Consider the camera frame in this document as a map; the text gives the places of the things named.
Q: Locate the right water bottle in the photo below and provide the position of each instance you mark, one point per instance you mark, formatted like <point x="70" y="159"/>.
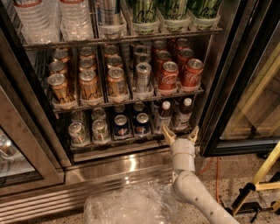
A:
<point x="75" y="20"/>

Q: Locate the dark plastic bottle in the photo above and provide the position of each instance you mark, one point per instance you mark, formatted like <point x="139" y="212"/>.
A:
<point x="182" y="114"/>
<point x="163" y="116"/>

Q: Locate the clear plastic bag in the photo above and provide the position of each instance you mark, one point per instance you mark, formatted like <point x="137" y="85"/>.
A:
<point x="142" y="204"/>

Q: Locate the green can top middle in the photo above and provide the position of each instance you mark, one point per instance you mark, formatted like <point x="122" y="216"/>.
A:
<point x="173" y="9"/>

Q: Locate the front orange can right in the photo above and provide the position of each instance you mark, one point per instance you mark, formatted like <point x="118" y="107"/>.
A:
<point x="117" y="85"/>

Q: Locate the front green can left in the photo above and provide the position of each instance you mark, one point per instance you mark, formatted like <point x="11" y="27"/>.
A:
<point x="77" y="133"/>

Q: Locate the green can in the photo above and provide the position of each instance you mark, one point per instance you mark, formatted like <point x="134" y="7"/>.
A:
<point x="144" y="11"/>
<point x="77" y="133"/>
<point x="204" y="9"/>
<point x="173" y="9"/>
<point x="100" y="130"/>

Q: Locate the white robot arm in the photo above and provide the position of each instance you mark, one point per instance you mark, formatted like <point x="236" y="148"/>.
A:
<point x="186" y="186"/>

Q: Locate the orange can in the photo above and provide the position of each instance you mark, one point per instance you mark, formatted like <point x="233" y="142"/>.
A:
<point x="60" y="88"/>
<point x="89" y="85"/>
<point x="117" y="85"/>

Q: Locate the front green can right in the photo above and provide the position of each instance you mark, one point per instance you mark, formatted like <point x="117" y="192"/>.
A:
<point x="100" y="130"/>

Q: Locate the front left red cola can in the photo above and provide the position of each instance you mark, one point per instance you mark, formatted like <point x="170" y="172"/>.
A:
<point x="168" y="76"/>

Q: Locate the right glass fridge door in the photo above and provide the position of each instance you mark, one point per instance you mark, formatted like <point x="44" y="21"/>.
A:
<point x="243" y="115"/>

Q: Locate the blue cola can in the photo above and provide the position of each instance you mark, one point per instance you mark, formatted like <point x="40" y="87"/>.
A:
<point x="142" y="124"/>
<point x="121" y="127"/>

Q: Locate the green can top left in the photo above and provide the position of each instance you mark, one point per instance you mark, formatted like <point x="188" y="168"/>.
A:
<point x="144" y="11"/>

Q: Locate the yellow black stand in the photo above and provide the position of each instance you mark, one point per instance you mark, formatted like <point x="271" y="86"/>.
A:
<point x="240" y="206"/>

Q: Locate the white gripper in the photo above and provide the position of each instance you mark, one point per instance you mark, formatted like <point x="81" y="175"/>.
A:
<point x="183" y="146"/>

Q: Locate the front orange can left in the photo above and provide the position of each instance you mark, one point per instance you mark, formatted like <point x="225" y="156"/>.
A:
<point x="60" y="88"/>

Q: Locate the open glass fridge door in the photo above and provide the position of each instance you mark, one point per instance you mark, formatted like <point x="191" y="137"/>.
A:
<point x="27" y="162"/>

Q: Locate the green can top right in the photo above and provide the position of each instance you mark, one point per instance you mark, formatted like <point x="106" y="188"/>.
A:
<point x="204" y="9"/>

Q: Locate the left water bottle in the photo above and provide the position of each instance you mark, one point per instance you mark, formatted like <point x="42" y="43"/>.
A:
<point x="40" y="20"/>

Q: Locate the wire shelf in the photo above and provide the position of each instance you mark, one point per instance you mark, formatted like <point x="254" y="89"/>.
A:
<point x="125" y="39"/>
<point x="104" y="101"/>

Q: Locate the upper wire shelf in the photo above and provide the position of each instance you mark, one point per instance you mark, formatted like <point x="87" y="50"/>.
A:
<point x="125" y="39"/>

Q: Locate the front blue cola can right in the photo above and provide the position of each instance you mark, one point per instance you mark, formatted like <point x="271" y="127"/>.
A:
<point x="142" y="124"/>

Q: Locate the front right red cola can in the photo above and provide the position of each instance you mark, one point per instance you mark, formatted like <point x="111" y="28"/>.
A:
<point x="192" y="73"/>

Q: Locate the water bottle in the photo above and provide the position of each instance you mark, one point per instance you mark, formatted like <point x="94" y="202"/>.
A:
<point x="75" y="20"/>
<point x="40" y="20"/>

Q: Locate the front silver slim can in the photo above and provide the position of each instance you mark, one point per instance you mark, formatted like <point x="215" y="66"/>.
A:
<point x="143" y="74"/>

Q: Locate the silver can top shelf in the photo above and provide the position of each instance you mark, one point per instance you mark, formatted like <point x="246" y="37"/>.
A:
<point x="108" y="12"/>

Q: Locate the steel fridge vent grille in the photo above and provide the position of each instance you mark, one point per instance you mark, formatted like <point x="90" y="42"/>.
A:
<point x="89" y="181"/>

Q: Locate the front orange can middle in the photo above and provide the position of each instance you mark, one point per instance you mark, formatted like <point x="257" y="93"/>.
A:
<point x="89" y="85"/>

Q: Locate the middle wire shelf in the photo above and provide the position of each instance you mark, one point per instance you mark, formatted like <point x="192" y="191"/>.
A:
<point x="104" y="101"/>

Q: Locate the front blue cola can left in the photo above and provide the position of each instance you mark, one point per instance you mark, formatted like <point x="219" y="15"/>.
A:
<point x="121" y="127"/>

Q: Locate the red cola can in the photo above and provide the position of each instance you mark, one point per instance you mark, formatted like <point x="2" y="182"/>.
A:
<point x="192" y="73"/>
<point x="168" y="76"/>

